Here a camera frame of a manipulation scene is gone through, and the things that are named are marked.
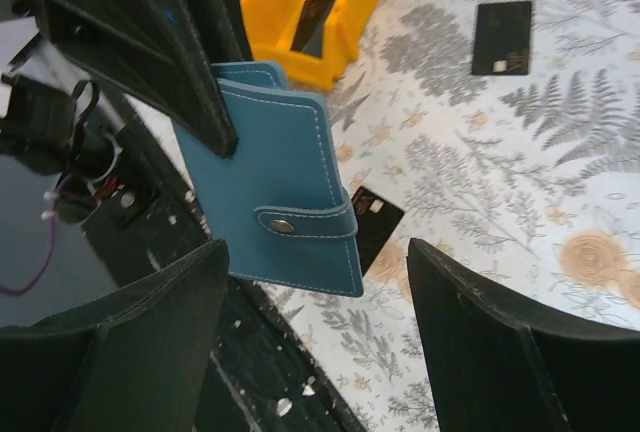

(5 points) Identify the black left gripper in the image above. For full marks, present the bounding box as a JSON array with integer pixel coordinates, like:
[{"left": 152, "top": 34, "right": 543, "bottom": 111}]
[{"left": 0, "top": 0, "right": 238, "bottom": 328}]

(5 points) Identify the yellow plastic bin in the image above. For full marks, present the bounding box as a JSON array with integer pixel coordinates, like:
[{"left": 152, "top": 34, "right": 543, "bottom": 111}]
[{"left": 241, "top": 0, "right": 380, "bottom": 90}]

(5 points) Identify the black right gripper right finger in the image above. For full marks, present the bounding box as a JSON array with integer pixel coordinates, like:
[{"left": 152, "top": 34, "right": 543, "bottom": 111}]
[{"left": 407, "top": 238, "right": 639, "bottom": 431}]

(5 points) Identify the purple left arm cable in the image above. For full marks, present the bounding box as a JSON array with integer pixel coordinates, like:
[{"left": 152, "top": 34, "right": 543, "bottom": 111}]
[{"left": 0, "top": 171, "right": 76, "bottom": 297}]

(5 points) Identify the black vip card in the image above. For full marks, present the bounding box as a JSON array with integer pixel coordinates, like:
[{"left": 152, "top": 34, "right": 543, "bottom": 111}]
[
  {"left": 351, "top": 186, "right": 405, "bottom": 276},
  {"left": 471, "top": 1, "right": 533, "bottom": 76}
]

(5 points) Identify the floral patterned table mat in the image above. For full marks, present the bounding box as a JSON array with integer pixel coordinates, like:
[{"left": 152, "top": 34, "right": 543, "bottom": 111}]
[{"left": 124, "top": 0, "right": 640, "bottom": 432}]

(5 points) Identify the black card in bin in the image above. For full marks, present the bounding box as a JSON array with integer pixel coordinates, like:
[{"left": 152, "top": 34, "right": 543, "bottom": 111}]
[{"left": 290, "top": 0, "right": 336, "bottom": 58}]

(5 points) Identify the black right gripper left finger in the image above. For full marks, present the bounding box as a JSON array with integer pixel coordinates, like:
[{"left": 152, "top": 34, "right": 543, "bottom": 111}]
[{"left": 1, "top": 240, "right": 229, "bottom": 431}]

